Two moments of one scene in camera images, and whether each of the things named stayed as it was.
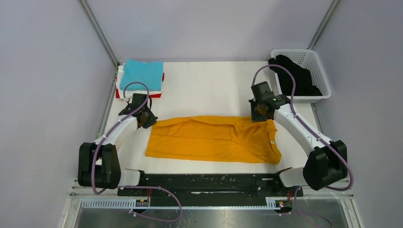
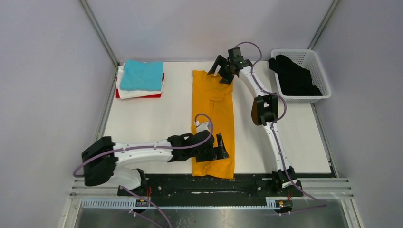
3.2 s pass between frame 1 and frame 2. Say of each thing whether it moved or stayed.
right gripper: moved
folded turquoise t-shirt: stayed
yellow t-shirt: moved
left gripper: moved
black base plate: stayed
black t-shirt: stayed
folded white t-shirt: stayed
